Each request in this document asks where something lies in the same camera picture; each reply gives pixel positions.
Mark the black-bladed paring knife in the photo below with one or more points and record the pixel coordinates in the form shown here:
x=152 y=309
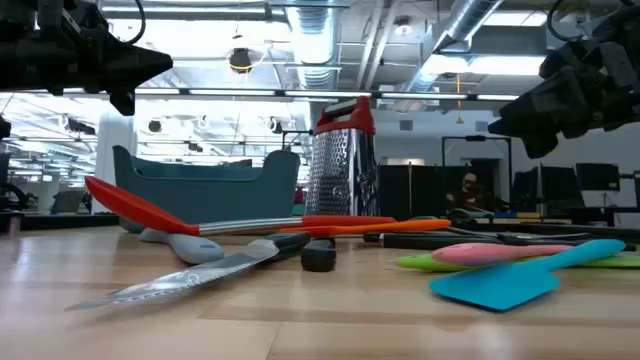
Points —
x=425 y=241

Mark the person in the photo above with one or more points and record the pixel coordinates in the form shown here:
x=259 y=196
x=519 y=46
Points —
x=469 y=192

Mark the black partition panel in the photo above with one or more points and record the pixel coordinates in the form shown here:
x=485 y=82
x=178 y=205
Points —
x=405 y=192

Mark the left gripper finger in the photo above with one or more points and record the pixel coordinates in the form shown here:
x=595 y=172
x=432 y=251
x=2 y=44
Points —
x=123 y=102
x=135 y=65

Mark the pink silicone spatula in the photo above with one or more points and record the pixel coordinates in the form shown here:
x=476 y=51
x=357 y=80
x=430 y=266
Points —
x=480 y=252

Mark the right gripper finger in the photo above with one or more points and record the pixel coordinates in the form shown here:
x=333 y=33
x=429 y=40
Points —
x=541 y=145
x=540 y=112

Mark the black ceiling device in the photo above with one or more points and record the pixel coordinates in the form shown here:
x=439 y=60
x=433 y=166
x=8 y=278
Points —
x=240 y=60

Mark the long ceiling light bar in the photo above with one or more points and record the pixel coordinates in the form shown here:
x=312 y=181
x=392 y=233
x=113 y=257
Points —
x=325 y=93

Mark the silver ventilation duct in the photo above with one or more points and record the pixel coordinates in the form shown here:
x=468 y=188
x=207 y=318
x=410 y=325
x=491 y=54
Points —
x=465 y=25
x=312 y=45

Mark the black ladle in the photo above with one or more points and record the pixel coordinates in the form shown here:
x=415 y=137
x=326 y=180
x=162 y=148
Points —
x=600 y=245

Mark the black background gantry frame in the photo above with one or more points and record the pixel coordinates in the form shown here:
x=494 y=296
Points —
x=475 y=138

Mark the blue silicone spatula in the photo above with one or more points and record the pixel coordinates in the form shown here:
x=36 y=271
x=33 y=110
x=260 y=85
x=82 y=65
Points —
x=495 y=287

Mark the dark background monitor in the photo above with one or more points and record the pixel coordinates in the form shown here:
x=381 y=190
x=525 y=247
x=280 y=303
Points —
x=525 y=189
x=597 y=176
x=560 y=186

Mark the teal plastic bin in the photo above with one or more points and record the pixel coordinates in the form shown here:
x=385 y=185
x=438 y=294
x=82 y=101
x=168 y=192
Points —
x=210 y=200

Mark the green silicone spatula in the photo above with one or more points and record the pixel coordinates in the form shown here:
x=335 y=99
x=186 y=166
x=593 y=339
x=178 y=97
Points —
x=415 y=262

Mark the orange silicone spatula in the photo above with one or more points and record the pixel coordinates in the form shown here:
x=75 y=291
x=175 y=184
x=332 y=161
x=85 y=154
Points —
x=370 y=227

